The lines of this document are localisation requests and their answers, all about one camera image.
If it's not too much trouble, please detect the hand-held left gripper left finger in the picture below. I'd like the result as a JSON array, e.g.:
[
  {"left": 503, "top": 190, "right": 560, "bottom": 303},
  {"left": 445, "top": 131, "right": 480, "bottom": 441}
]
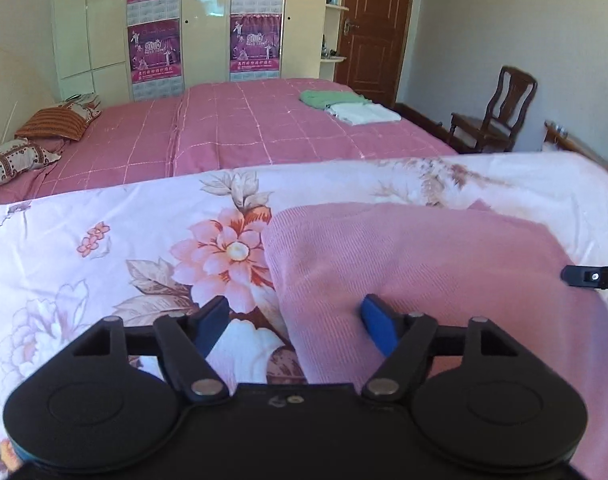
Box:
[{"left": 73, "top": 296, "right": 231, "bottom": 405}]

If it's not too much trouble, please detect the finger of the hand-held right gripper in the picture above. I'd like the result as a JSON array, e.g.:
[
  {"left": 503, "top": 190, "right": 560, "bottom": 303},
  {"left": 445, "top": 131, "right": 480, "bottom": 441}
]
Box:
[{"left": 560, "top": 264, "right": 608, "bottom": 290}]

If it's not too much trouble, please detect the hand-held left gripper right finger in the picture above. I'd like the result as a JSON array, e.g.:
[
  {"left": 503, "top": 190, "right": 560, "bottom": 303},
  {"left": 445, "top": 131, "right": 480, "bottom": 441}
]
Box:
[{"left": 360, "top": 294, "right": 524, "bottom": 405}]

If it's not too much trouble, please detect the pink knit sweater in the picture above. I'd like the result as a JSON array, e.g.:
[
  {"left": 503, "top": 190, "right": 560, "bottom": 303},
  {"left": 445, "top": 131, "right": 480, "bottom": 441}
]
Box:
[{"left": 261, "top": 199, "right": 608, "bottom": 480}]

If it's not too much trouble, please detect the white floral quilt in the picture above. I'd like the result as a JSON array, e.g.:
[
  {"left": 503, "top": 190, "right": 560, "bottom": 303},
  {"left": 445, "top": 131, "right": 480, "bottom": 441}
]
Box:
[{"left": 0, "top": 152, "right": 608, "bottom": 480}]

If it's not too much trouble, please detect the wooden side table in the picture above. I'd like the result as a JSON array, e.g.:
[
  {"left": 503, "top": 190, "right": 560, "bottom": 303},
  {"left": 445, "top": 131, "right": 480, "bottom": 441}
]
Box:
[{"left": 543, "top": 120, "right": 608, "bottom": 173}]

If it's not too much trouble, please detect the pink checked bedspread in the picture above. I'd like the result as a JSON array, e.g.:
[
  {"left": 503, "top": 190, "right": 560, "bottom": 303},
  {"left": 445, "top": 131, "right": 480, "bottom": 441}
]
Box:
[{"left": 0, "top": 77, "right": 458, "bottom": 207}]

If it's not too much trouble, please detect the dark wooden chair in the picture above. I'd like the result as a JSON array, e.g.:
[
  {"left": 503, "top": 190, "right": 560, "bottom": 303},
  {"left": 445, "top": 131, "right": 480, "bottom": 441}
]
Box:
[{"left": 446, "top": 65, "right": 539, "bottom": 154}]

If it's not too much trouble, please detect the folded white cloth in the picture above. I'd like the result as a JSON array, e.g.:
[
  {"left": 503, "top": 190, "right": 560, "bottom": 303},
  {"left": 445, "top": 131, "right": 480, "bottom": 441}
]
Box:
[{"left": 324, "top": 102, "right": 403, "bottom": 127}]

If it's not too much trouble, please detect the folded green cloth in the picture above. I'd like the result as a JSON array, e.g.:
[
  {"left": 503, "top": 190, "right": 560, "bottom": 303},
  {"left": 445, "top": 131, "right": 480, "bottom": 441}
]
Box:
[{"left": 299, "top": 90, "right": 373, "bottom": 110}]

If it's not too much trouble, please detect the patterned cream pillow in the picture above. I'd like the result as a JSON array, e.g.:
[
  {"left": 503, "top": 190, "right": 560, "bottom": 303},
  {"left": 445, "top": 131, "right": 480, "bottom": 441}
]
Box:
[
  {"left": 58, "top": 92, "right": 103, "bottom": 122},
  {"left": 0, "top": 138, "right": 63, "bottom": 194}
]

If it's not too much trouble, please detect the orange striped pillow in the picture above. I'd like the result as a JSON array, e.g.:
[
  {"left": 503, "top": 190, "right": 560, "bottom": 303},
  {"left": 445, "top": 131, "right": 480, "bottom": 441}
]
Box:
[{"left": 14, "top": 107, "right": 88, "bottom": 142}]

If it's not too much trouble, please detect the brown wooden door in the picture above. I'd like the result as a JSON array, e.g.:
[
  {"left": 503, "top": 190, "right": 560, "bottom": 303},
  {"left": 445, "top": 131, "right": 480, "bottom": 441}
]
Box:
[{"left": 333, "top": 0, "right": 418, "bottom": 109}]

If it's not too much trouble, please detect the cream glossy wardrobe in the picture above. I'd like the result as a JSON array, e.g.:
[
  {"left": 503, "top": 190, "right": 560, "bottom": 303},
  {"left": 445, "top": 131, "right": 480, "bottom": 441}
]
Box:
[{"left": 51, "top": 0, "right": 336, "bottom": 104}]

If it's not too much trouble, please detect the cream round headboard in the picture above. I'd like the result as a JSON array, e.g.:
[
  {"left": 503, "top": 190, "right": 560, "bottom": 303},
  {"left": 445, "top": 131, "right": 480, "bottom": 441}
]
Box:
[{"left": 0, "top": 45, "right": 56, "bottom": 154}]

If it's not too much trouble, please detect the cream corner shelf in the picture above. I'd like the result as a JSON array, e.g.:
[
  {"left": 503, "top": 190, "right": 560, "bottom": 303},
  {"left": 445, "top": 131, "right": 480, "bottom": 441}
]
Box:
[{"left": 318, "top": 0, "right": 356, "bottom": 82}]

